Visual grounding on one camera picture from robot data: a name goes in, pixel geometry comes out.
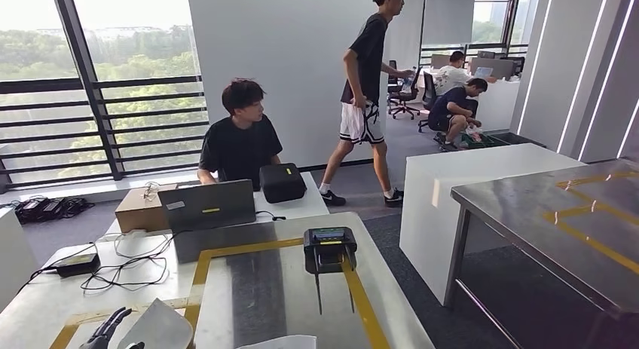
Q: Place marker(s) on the black office chair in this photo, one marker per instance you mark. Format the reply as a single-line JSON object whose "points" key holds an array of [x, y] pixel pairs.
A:
{"points": [[402, 94], [428, 94]]}

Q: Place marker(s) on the floor tray with red items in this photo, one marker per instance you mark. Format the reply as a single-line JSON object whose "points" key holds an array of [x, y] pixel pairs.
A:
{"points": [[476, 139]]}

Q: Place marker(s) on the black power adapter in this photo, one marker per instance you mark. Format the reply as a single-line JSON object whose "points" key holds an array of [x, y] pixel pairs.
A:
{"points": [[76, 265]]}

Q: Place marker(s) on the white curved car trim part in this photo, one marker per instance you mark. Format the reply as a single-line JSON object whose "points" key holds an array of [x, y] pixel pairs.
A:
{"points": [[159, 332]]}

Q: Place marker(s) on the black remote controller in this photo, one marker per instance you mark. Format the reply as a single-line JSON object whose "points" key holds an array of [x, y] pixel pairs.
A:
{"points": [[329, 249]]}

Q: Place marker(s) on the silver laptop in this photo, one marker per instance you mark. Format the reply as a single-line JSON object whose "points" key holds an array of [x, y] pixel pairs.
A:
{"points": [[483, 73]]}

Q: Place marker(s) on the brown cardboard box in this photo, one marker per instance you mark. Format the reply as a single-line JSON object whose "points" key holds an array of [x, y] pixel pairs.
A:
{"points": [[140, 212]]}

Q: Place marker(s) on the steel table with gold tape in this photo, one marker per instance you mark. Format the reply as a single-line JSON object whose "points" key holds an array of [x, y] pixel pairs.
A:
{"points": [[279, 297], [499, 207]]}

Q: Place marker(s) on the grey laptop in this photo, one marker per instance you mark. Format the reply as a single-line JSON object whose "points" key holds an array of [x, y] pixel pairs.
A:
{"points": [[207, 207]]}

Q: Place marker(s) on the white office desk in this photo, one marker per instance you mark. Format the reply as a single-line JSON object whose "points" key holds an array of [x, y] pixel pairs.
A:
{"points": [[499, 107]]}

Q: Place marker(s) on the person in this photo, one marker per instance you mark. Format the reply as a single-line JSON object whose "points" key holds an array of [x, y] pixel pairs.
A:
{"points": [[239, 147], [449, 109], [452, 77], [367, 62]]}

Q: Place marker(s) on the grey monitor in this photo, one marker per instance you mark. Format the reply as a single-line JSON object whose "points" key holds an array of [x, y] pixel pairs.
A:
{"points": [[499, 66]]}

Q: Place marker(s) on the black case with yellow mark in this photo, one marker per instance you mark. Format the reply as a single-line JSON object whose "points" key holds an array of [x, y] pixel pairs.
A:
{"points": [[282, 183]]}

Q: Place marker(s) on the dark window railing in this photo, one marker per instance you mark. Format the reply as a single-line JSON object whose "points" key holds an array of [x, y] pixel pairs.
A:
{"points": [[85, 82]]}

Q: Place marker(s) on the white cabinet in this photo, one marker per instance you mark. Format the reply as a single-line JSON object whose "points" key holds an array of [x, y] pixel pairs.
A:
{"points": [[15, 257]]}

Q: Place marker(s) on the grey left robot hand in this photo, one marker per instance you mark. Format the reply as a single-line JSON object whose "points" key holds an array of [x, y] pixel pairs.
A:
{"points": [[110, 326]]}

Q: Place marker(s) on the white flat car trim part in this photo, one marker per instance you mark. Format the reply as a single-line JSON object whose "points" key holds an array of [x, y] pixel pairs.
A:
{"points": [[284, 344]]}

